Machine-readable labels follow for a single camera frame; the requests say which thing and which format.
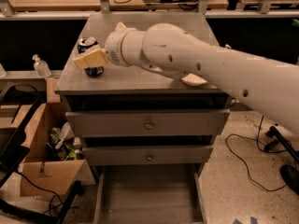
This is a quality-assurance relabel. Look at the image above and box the black stand base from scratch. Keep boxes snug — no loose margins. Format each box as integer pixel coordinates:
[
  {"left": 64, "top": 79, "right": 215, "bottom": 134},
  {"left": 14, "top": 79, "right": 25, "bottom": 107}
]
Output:
[{"left": 266, "top": 125, "right": 299, "bottom": 195}]

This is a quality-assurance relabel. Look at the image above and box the grey top drawer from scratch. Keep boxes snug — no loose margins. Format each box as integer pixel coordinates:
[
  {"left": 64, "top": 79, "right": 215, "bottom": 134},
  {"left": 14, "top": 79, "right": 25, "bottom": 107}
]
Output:
[{"left": 66, "top": 109, "right": 230, "bottom": 137}]

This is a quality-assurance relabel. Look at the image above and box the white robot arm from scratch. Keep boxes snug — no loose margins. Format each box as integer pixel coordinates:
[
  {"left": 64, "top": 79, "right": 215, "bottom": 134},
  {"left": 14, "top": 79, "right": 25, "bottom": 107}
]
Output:
[{"left": 73, "top": 22, "right": 299, "bottom": 133}]

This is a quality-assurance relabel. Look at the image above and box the brown cardboard box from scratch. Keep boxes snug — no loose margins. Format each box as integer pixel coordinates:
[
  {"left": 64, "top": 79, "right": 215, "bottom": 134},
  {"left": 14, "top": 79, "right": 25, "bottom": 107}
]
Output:
[{"left": 11, "top": 77, "right": 96, "bottom": 198}]

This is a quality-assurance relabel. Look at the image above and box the black chair frame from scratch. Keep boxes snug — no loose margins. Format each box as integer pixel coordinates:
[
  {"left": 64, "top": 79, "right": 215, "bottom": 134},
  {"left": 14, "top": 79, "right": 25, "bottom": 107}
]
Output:
[{"left": 0, "top": 84, "right": 83, "bottom": 224}]

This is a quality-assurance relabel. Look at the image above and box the clear sanitizer bottle left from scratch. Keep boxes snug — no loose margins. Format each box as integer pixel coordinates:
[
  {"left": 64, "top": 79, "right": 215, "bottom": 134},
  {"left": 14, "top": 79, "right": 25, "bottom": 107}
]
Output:
[{"left": 33, "top": 54, "right": 51, "bottom": 77}]

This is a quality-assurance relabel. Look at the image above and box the black floor cable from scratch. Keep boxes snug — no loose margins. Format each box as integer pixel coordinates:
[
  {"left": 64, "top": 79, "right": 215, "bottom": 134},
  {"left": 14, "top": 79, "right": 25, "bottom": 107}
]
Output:
[{"left": 224, "top": 115, "right": 292, "bottom": 192}]

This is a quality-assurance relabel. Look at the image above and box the grey middle drawer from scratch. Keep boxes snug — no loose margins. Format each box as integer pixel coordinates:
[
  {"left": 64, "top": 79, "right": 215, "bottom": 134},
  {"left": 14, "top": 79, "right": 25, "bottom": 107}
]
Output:
[{"left": 83, "top": 146, "right": 213, "bottom": 165}]

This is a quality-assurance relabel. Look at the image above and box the grey drawer cabinet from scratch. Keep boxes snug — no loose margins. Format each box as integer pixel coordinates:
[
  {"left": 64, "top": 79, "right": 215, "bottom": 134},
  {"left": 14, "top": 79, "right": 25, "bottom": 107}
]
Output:
[{"left": 54, "top": 12, "right": 241, "bottom": 224}]

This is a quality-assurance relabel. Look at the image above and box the grey open bottom drawer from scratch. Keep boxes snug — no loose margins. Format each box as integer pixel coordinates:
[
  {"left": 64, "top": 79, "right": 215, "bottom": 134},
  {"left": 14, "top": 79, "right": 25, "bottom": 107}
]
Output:
[{"left": 93, "top": 164, "right": 206, "bottom": 224}]

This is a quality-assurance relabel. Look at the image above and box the blue pepsi can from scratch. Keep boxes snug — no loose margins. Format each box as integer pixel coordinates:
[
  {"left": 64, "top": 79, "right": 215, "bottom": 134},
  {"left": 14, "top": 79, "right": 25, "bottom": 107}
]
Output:
[{"left": 75, "top": 36, "right": 104, "bottom": 77}]

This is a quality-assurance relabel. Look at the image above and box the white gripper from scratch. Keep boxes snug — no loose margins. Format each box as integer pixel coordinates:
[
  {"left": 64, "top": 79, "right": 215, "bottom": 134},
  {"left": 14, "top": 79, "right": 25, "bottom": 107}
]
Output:
[{"left": 73, "top": 22, "right": 137, "bottom": 69}]

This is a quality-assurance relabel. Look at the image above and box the white paper bowl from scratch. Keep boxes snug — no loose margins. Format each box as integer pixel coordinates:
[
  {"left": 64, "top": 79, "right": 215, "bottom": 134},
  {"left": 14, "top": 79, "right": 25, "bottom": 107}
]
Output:
[{"left": 181, "top": 74, "right": 206, "bottom": 87}]

